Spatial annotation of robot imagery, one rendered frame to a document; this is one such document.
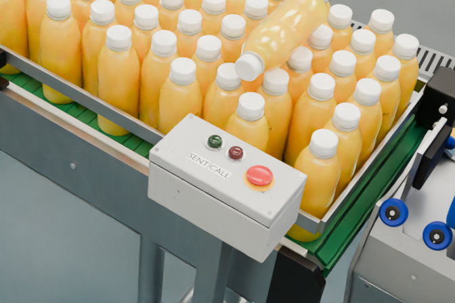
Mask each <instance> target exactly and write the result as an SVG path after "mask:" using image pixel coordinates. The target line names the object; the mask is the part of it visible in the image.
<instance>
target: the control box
mask: <svg viewBox="0 0 455 303"><path fill-rule="evenodd" d="M211 135H219V136H220V137H221V138H222V139H223V145H222V146H221V147H219V148H212V147H210V146H209V145H208V144H207V139H208V138H209V137H210V136H211ZM232 146H239V147H241V148H242V149H243V152H244V155H243V157H242V158H241V159H239V160H234V159H232V158H230V157H229V156H228V150H229V148H231V147H232ZM190 154H192V157H191V155H190ZM193 154H194V155H193ZM195 155H196V156H195ZM188 156H189V157H191V158H189V157H188ZM194 156H195V158H193V157H194ZM197 156H198V157H197ZM199 157H200V160H199ZM192 158H193V159H194V160H193V159H192ZM149 160H150V162H149V173H148V197H149V198H150V199H152V200H154V201H155V202H157V203H159V204H160V205H162V206H164V207H165V208H167V209H169V210H171V211H172V212H174V213H176V214H178V215H179V216H181V217H183V218H184V219H186V220H188V221H190V222H191V223H193V224H195V225H196V226H198V227H200V228H201V229H203V230H205V231H206V232H208V233H210V234H211V235H214V236H215V237H217V238H218V239H220V240H222V241H224V242H226V243H227V244H229V245H231V246H232V247H234V248H236V249H237V250H239V251H241V252H242V253H244V254H246V255H247V256H250V257H251V258H253V259H254V260H256V261H258V262H260V263H262V262H263V261H264V260H265V259H266V258H267V257H268V256H269V254H270V253H271V252H272V250H273V249H274V248H275V247H276V246H277V244H278V243H279V242H280V240H281V239H282V238H283V237H284V236H285V234H286V233H287V231H288V230H289V229H290V228H291V227H292V225H293V224H294V223H295V221H296V220H297V216H298V213H299V207H300V204H301V199H302V196H303V191H304V186H305V184H306V180H307V175H306V174H304V173H302V172H300V171H298V170H296V169H294V168H293V167H291V166H289V165H287V164H285V163H283V162H281V161H279V160H277V159H275V158H274V157H272V156H270V155H268V154H266V153H265V152H263V151H261V150H259V149H257V148H255V147H253V146H252V145H249V144H248V143H245V142H244V141H242V140H240V139H238V138H236V137H235V136H233V135H231V134H229V133H227V132H225V131H223V130H221V129H219V128H217V127H216V126H214V125H212V124H210V123H208V122H206V121H205V120H203V119H201V118H199V117H197V116H195V115H193V114H188V115H187V116H186V117H185V118H184V119H183V120H182V121H181V122H180V123H179V124H178V125H177V126H175V127H174V128H173V129H172V130H171V131H170V132H169V133H168V134H167V135H166V136H165V137H163V138H162V139H161V140H160V141H159V142H158V143H157V144H156V145H155V146H154V147H153V148H152V149H151V150H150V155H149ZM203 160H204V161H203ZM202 161H203V162H202ZM205 161H207V163H206V162H205ZM200 162H202V163H201V164H200ZM208 162H209V163H208ZM205 163H206V164H205ZM204 164H205V165H204ZM203 165H204V166H203ZM254 165H262V166H266V167H268V168H269V169H270V170H271V171H272V173H273V179H272V181H271V183H270V184H268V185H265V186H258V185H254V184H252V183H251V182H250V181H249V180H248V179H247V177H246V173H247V170H248V169H249V168H250V167H252V166H254ZM210 166H212V167H211V169H212V170H211V169H210ZM215 166H216V167H215ZM218 169H221V170H220V173H219V172H218V171H219V170H218ZM215 170H218V171H215ZM214 171H215V172H214ZM223 171H224V172H223ZM222 172H223V173H222ZM221 173H222V175H223V176H221V175H220V174H221ZM227 173H228V175H227V176H226V177H227V178H228V179H227V178H226V177H224V176H225V175H226V174H227Z"/></svg>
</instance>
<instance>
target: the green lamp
mask: <svg viewBox="0 0 455 303"><path fill-rule="evenodd" d="M207 144H208V145H209V146H210V147H212V148H219V147H221V146H222V145H223V139H222V138H221V137H220V136H219V135H211V136H210V137H209V138H208V139H207Z"/></svg>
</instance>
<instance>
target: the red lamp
mask: <svg viewBox="0 0 455 303"><path fill-rule="evenodd" d="M243 155H244V152H243V149H242V148H241V147H239V146H232V147H231V148H229V150H228V156H229V157H230V158H232V159H234V160H239V159H241V158H242V157H243Z"/></svg>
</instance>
